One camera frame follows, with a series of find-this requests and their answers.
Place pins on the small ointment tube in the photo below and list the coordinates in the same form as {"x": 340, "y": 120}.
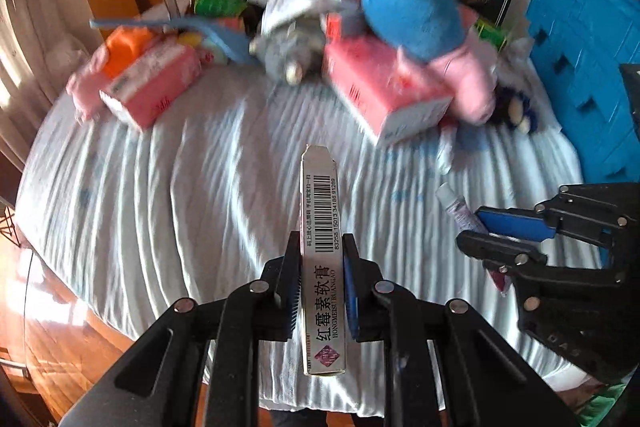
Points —
{"x": 457, "y": 209}

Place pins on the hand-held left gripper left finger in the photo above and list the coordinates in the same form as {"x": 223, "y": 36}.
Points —
{"x": 292, "y": 287}

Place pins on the blue curved plastic piece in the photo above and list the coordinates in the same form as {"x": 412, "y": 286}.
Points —
{"x": 150, "y": 24}

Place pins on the pink and orange plush toy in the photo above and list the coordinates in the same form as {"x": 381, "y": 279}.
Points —
{"x": 100, "y": 67}

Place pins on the sheer pink curtain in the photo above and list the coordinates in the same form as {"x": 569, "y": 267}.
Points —
{"x": 30, "y": 57}

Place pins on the grey plush toy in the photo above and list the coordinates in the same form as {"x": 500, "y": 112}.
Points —
{"x": 292, "y": 49}

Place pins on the green cylindrical can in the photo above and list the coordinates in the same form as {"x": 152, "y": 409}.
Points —
{"x": 217, "y": 2}

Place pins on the blue and pink plush pig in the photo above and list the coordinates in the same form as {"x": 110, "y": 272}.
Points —
{"x": 415, "y": 17}

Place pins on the narrow white ointment box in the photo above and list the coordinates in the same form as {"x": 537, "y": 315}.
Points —
{"x": 322, "y": 232}

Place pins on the long green cardboard box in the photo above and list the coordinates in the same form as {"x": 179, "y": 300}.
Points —
{"x": 492, "y": 34}

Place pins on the white plush dolphin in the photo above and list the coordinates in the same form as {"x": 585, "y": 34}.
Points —
{"x": 517, "y": 52}

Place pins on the small dark blue plush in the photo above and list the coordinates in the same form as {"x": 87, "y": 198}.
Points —
{"x": 515, "y": 107}

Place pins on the blue plastic crate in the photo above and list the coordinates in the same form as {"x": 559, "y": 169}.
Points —
{"x": 575, "y": 67}

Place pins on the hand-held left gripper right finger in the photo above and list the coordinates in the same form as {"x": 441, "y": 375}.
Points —
{"x": 350, "y": 292}

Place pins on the pink cardboard box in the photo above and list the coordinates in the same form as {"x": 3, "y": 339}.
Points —
{"x": 385, "y": 87}
{"x": 152, "y": 79}

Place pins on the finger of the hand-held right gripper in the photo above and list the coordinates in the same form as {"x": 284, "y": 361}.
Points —
{"x": 515, "y": 222}
{"x": 500, "y": 252}

